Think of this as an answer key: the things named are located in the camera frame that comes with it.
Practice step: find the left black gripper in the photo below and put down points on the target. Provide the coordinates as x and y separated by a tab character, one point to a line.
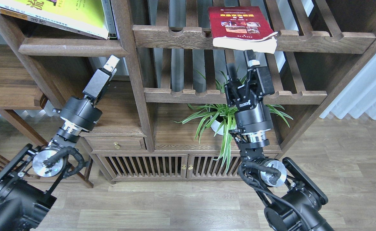
80	114

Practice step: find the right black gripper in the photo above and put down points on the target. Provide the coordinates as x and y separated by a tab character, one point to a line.
252	115

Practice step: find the yellow green book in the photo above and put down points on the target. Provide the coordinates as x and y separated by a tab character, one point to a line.
83	15

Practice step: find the dark maroon book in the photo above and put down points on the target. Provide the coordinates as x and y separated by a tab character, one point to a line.
44	22

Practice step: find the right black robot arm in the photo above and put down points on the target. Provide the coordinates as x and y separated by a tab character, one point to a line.
292	200

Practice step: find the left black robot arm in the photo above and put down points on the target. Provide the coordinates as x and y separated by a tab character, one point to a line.
28	181

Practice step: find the red book white pages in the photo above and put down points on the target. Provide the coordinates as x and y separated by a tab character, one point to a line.
241	28

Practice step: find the green spider plant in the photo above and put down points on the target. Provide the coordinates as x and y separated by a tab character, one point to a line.
208	114

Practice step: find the white plant pot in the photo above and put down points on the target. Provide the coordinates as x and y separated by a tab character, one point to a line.
218	128

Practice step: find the dark wooden bookshelf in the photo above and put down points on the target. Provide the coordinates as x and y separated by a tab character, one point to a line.
171	61

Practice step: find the wooden side table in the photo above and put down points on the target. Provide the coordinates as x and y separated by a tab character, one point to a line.
19	92

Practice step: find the white curtain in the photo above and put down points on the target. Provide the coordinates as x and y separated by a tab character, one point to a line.
359	96

